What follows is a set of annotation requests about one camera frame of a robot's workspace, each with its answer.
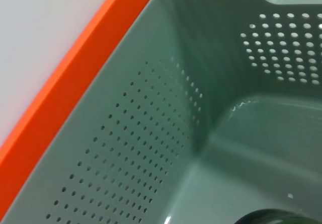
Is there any grey perforated storage bin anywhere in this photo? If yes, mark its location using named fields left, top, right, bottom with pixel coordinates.
left=0, top=0, right=322, bottom=224

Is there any glass teacup black sleeve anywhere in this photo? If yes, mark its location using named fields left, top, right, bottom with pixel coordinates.
left=235, top=208, right=322, bottom=224

